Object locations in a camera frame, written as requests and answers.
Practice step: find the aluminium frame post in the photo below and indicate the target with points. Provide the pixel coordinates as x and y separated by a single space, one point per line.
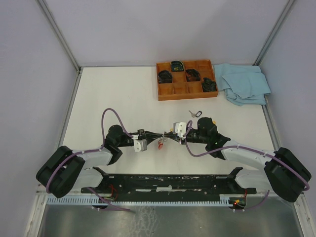
43 5
274 32

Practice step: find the metal key organizer red handle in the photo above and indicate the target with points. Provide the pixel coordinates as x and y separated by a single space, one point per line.
161 141

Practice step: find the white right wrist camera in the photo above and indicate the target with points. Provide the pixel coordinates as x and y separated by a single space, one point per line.
180 127

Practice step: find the dark rolled cloth grey pattern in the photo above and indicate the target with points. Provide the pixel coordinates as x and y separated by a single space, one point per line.
164 77

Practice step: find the dark rolled cloth green pattern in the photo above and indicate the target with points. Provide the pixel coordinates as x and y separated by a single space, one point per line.
209 85

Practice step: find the dark rolled cloth yellow pattern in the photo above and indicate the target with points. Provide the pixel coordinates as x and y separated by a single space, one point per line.
177 66

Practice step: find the wooden compartment tray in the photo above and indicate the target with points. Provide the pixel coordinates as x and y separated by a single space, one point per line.
180 88

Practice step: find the aluminium frame post right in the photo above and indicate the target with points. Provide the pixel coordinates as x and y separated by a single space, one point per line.
274 32

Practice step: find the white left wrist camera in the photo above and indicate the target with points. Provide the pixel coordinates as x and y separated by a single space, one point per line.
140 145

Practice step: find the light blue cloth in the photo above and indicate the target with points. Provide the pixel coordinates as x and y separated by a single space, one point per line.
242 84

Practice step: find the aluminium frame post left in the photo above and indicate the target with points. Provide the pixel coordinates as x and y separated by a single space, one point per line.
43 5

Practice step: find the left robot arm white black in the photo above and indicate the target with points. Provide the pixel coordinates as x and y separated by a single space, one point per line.
67 169

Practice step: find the black hook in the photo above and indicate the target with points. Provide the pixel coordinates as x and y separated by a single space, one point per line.
195 115

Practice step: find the dark rolled cloth orange pattern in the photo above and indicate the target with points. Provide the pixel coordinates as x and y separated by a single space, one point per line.
192 75

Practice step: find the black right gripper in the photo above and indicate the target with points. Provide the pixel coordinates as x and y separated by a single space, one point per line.
174 137

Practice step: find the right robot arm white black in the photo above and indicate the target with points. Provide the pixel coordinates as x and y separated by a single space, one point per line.
278 171

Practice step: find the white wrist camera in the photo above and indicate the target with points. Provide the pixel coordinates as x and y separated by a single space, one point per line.
140 145
180 127

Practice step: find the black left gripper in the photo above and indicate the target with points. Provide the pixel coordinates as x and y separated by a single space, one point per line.
149 136

